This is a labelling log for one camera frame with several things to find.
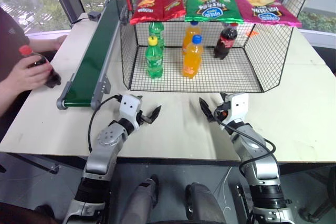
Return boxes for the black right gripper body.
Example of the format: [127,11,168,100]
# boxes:
[213,102,232,123]

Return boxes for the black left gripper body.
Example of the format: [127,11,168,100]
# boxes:
[135,111,154,126]

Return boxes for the cola bottle red cap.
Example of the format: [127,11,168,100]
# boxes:
[213,22,239,60]
[18,45,62,89]

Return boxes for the green conveyor belt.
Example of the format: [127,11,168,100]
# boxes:
[56,0,126,111]

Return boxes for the person's left hand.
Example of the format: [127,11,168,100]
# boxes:
[51,34,70,51]

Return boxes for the person's right hand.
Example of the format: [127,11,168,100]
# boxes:
[4,60,54,95]

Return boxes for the green soda bottle yellow cap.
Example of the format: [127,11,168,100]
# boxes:
[144,36,164,79]

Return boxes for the orange soda bottle blue cap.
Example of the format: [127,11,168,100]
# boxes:
[182,21,203,56]
[182,35,204,80]

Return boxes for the dark grey robot leg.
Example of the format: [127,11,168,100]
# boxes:
[120,174,160,224]
[184,182,227,224]

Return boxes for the green chips bag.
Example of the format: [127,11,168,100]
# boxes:
[184,0,245,24]

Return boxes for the black power adapter box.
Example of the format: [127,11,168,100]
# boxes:
[87,10,102,23]

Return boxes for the red chips bag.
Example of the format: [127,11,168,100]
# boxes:
[129,0,186,25]

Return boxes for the magenta chips bag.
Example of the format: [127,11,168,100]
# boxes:
[233,0,303,28]

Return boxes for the black chair base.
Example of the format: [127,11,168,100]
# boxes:
[298,166,336,222]

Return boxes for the person's dark shirt torso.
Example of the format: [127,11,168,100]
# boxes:
[0,6,31,81]

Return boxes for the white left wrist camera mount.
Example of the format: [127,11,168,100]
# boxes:
[119,94,144,131]

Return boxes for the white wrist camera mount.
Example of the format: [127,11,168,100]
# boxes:
[119,94,144,131]
[225,93,249,131]

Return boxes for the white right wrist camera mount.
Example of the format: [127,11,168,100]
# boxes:
[225,93,249,131]

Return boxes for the wire mesh shelf basket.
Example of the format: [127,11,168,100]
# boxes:
[111,0,320,94]

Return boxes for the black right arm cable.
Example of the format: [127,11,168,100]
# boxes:
[213,108,277,180]

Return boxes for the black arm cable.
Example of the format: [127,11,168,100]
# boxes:
[213,108,277,180]
[87,94,122,154]

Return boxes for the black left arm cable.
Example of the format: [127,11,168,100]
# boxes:
[87,94,122,154]

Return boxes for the black power adapter cable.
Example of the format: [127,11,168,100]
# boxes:
[70,16,90,29]

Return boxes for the dark window frame post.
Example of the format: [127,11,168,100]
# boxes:
[48,0,85,32]

